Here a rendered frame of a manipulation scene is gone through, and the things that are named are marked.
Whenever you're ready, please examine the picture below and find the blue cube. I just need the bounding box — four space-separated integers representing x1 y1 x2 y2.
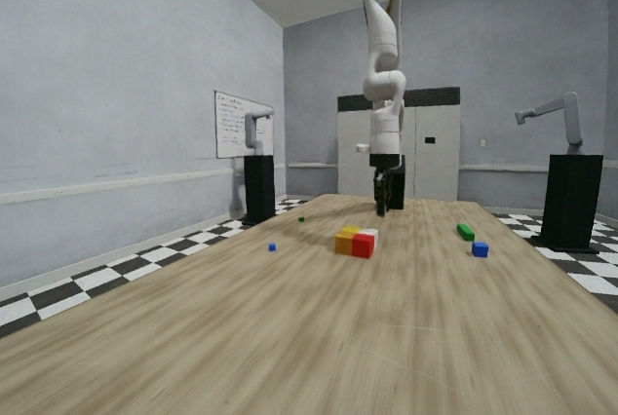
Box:
471 243 488 257

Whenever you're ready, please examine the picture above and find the green rectangular block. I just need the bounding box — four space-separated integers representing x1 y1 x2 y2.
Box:
457 224 475 242

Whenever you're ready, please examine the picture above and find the red square block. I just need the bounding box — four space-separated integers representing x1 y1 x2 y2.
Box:
351 233 374 259

